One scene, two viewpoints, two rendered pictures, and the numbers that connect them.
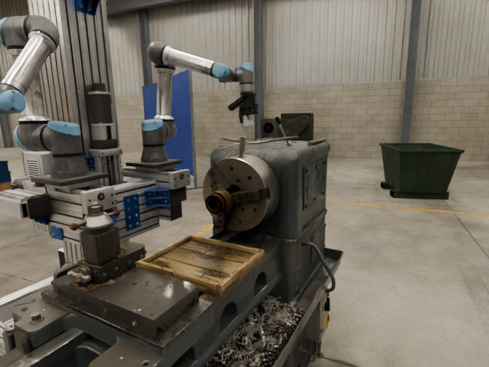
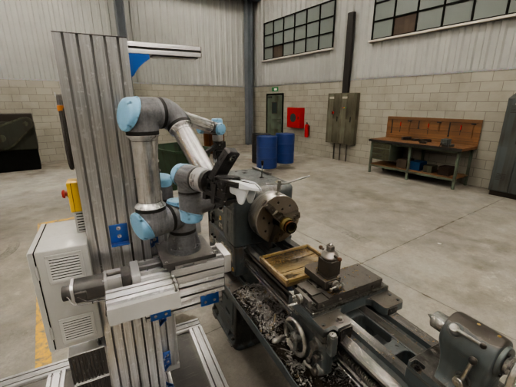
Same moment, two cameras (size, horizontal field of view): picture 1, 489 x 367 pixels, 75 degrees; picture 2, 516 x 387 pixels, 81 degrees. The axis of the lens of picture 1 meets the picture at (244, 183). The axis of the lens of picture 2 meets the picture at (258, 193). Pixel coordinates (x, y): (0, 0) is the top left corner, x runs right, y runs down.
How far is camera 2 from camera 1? 171 cm
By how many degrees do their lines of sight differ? 55
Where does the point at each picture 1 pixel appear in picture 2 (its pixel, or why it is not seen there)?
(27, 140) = (160, 228)
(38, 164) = (82, 257)
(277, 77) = not seen: outside the picture
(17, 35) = (156, 120)
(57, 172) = (193, 248)
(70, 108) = not seen: hidden behind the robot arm
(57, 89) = (117, 163)
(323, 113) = (41, 113)
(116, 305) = (364, 285)
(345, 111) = not seen: hidden behind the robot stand
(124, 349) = (378, 297)
